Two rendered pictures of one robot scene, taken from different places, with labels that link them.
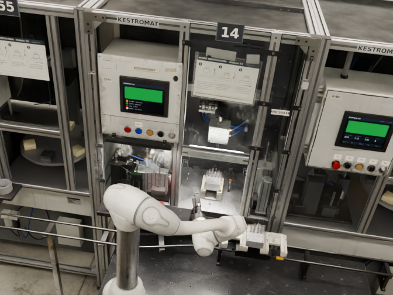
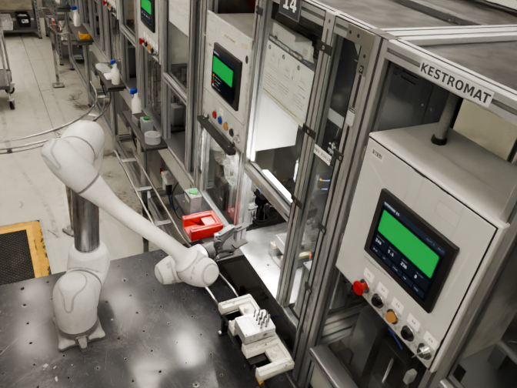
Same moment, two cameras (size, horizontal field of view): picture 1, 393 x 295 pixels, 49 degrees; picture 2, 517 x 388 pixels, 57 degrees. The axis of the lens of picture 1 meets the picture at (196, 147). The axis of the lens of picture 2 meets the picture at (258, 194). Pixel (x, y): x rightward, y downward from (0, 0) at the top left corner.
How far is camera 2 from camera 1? 1.70 m
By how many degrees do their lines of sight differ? 44
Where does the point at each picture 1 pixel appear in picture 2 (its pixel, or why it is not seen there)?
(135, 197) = (71, 131)
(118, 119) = (211, 98)
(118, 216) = not seen: hidden behind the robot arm
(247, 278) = (221, 372)
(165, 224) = (55, 164)
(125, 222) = not seen: hidden behind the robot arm
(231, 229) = (182, 265)
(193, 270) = (192, 316)
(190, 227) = (122, 215)
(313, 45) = (365, 45)
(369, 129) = (408, 245)
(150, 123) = (228, 114)
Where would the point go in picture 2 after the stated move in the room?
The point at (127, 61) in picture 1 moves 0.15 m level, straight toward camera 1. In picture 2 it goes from (221, 25) to (191, 29)
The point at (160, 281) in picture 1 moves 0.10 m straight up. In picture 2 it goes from (156, 296) to (156, 280)
